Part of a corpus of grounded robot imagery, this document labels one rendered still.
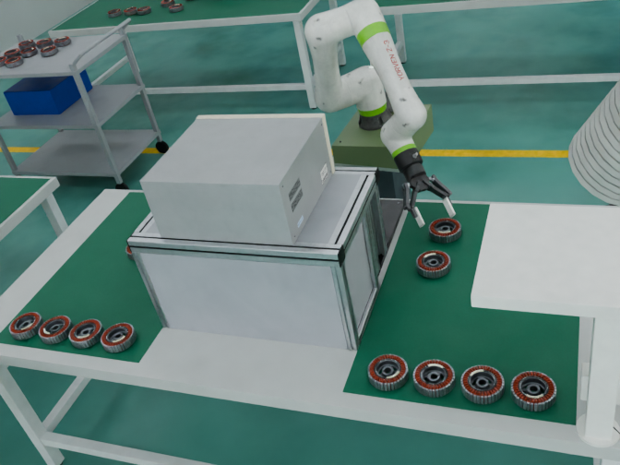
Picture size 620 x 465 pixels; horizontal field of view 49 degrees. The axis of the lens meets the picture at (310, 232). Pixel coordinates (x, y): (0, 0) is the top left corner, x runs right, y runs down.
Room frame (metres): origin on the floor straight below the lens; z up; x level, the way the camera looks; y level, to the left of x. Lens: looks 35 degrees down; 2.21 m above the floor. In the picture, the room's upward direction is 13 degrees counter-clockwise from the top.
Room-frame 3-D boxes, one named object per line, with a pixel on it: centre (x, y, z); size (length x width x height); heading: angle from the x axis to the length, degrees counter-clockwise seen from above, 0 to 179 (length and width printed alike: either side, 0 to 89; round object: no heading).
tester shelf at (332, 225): (1.78, 0.15, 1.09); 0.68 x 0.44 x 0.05; 64
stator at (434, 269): (1.72, -0.38, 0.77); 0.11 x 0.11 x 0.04
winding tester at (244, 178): (1.78, 0.16, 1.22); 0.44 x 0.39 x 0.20; 64
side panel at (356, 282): (1.56, -0.11, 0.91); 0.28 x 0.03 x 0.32; 154
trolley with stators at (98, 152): (4.48, 1.41, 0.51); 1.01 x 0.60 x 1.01; 64
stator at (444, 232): (1.88, -0.46, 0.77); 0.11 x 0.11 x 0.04
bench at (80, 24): (5.55, 0.52, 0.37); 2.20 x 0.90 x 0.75; 64
